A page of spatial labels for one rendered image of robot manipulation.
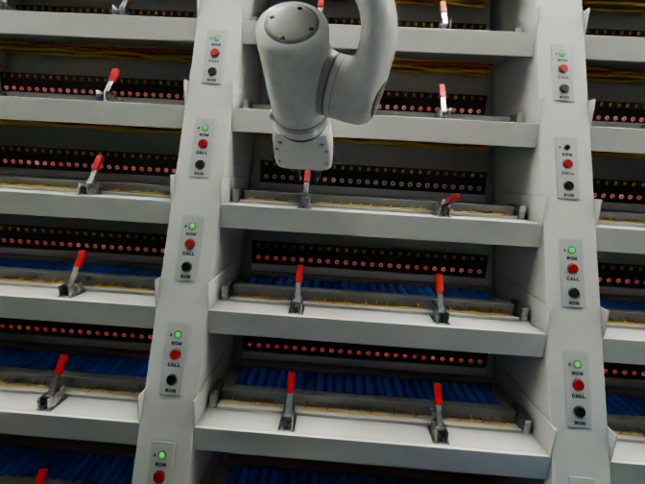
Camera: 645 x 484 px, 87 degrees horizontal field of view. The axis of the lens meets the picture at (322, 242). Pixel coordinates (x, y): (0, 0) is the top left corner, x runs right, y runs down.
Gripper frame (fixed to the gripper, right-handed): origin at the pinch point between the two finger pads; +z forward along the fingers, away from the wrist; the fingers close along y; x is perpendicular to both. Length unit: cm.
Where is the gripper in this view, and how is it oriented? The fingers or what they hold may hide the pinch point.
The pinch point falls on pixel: (306, 171)
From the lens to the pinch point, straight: 69.0
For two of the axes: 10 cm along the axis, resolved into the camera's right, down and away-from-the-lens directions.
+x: 0.7, -9.4, 3.2
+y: 10.0, 0.7, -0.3
